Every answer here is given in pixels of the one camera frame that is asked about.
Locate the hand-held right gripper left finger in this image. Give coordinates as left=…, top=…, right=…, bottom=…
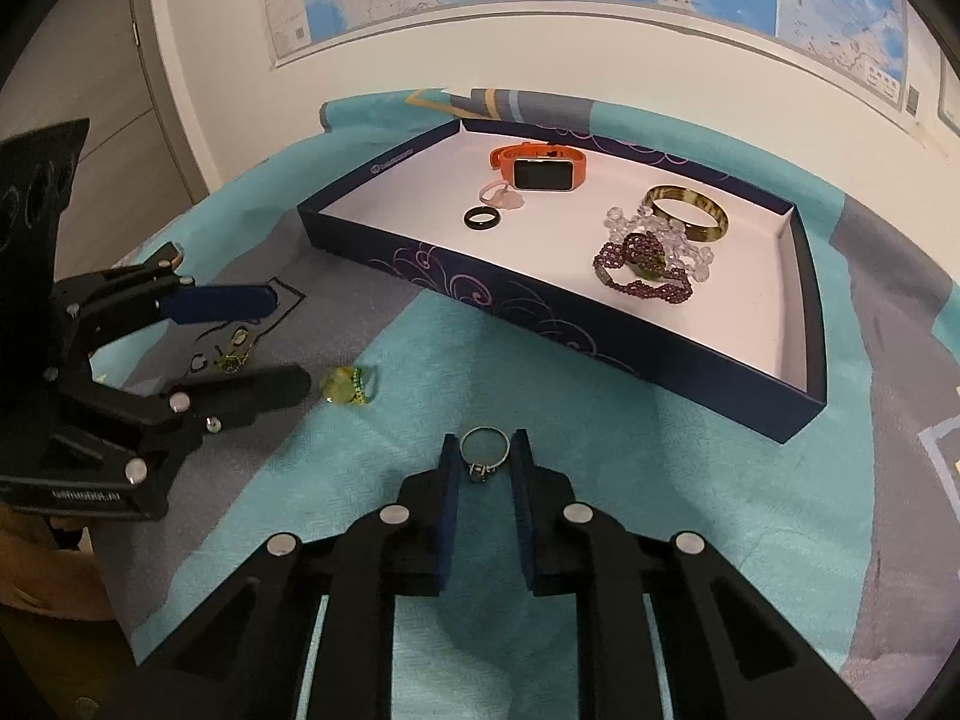
left=139, top=433, right=461, bottom=720

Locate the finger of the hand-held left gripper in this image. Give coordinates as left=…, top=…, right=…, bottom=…
left=52, top=262, right=279, bottom=350
left=45, top=366, right=313, bottom=485

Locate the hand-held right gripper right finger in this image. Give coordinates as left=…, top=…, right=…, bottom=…
left=512, top=430, right=875, bottom=720

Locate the green gold pendant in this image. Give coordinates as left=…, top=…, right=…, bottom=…
left=217, top=326, right=256, bottom=376

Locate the silver ring with stone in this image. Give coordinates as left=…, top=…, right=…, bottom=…
left=459, top=426, right=512, bottom=482

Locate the green bead ring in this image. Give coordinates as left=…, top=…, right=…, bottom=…
left=320, top=365, right=374, bottom=406

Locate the purple bead bracelet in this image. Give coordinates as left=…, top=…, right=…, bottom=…
left=592, top=232, right=692, bottom=306

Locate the clear crystal bead bracelet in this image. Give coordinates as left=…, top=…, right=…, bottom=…
left=604, top=202, right=717, bottom=282

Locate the pink pendant with cord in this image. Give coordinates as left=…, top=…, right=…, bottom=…
left=478, top=178, right=526, bottom=212

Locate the green brown bangle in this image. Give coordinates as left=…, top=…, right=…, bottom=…
left=643, top=184, right=730, bottom=245

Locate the orange smart watch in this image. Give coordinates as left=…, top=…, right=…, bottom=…
left=489, top=141, right=590, bottom=194

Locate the person's left hand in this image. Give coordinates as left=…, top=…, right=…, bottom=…
left=0, top=501, right=115, bottom=617

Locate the teal grey printed blanket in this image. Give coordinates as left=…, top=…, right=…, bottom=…
left=90, top=86, right=960, bottom=720

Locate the wooden door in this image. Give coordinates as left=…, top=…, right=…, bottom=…
left=0, top=0, right=207, bottom=241

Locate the white wall socket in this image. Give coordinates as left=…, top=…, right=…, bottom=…
left=937, top=52, right=960, bottom=128

